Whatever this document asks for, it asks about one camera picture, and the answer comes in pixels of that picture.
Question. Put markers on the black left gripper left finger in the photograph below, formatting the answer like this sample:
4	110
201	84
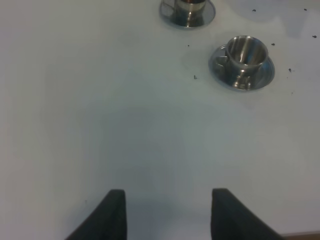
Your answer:
107	222

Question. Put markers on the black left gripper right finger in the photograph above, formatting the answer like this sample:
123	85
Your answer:
232	220

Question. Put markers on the near stainless steel saucer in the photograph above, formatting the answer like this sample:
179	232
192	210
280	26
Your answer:
217	66

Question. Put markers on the stainless steel saucer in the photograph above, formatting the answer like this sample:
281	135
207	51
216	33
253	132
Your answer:
217	66
207	17

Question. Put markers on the near stainless steel teacup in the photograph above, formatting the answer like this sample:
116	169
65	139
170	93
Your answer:
243	56

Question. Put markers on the stainless steel teacup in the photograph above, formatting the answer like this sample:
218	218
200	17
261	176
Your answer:
243	56
185	9

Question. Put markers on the far stainless steel teacup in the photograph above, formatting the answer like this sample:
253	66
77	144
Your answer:
185	9

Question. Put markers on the far stainless steel saucer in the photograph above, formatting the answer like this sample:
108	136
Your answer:
207	17

